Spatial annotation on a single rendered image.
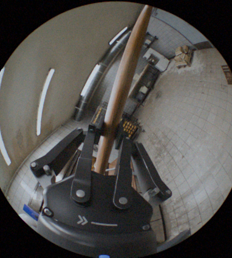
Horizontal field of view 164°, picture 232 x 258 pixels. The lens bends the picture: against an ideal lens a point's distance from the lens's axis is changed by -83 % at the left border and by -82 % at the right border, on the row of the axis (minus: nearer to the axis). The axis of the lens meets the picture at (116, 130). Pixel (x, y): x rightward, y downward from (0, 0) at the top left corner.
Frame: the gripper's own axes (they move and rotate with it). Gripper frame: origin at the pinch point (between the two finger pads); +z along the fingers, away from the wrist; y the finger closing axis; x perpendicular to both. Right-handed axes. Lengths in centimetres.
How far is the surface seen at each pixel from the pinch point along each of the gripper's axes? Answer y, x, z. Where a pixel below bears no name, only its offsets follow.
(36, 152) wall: -135, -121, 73
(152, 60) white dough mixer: 118, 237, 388
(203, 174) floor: 142, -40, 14
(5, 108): -119, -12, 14
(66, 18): -90, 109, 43
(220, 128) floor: 159, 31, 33
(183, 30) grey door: 138, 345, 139
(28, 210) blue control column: -90, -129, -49
